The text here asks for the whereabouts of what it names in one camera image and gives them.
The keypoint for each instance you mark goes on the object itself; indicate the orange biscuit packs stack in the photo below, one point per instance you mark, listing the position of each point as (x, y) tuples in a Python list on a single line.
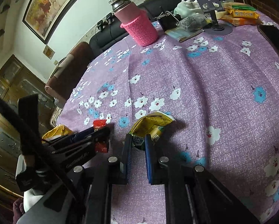
[(239, 14)]

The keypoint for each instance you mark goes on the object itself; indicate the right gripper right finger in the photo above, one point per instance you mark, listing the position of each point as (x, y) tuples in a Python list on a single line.
[(155, 171)]

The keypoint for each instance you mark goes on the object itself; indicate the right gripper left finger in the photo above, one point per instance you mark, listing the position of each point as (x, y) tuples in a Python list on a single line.
[(126, 161)]

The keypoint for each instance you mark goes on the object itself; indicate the clear bag dark contents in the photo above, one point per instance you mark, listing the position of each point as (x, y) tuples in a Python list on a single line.
[(194, 22)]

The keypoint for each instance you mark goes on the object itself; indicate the black smartphone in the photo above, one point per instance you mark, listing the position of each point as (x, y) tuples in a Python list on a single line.
[(271, 34)]

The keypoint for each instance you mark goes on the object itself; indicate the framed horse painting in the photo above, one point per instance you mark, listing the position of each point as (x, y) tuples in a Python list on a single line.
[(43, 16)]

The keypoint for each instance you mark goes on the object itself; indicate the wooden glass cabinet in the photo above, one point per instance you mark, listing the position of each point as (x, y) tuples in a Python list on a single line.
[(17, 81)]

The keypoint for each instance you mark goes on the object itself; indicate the purple floral tablecloth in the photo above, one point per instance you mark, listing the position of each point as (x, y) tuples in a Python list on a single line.
[(223, 92)]

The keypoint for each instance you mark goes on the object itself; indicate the pink sleeved thermos bottle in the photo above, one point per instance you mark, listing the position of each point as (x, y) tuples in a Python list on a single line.
[(135, 21)]

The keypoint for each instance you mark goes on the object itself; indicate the green gold snack packet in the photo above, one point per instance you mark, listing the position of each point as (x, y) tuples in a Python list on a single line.
[(153, 124)]

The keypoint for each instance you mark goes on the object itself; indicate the white green plastic bag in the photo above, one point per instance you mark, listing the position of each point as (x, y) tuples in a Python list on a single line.
[(187, 8)]

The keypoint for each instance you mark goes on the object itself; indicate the black leather sofa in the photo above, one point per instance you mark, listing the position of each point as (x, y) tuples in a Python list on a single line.
[(109, 30)]

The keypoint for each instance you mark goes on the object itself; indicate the grey phone stand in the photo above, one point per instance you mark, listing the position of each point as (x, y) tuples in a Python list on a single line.
[(210, 7)]

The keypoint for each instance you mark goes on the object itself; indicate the light blue booklet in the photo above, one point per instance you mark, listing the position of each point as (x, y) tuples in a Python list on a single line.
[(181, 34)]

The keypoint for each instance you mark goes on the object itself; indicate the brown armchair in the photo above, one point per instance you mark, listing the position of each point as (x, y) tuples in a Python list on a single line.
[(68, 73)]

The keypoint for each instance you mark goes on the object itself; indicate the small red candy packet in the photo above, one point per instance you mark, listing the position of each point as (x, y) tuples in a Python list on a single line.
[(101, 137)]

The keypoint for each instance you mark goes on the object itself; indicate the yellow rimmed tray box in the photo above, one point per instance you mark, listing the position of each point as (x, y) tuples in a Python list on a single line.
[(58, 131)]

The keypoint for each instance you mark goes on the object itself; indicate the small black box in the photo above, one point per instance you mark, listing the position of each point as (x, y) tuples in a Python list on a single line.
[(168, 20)]

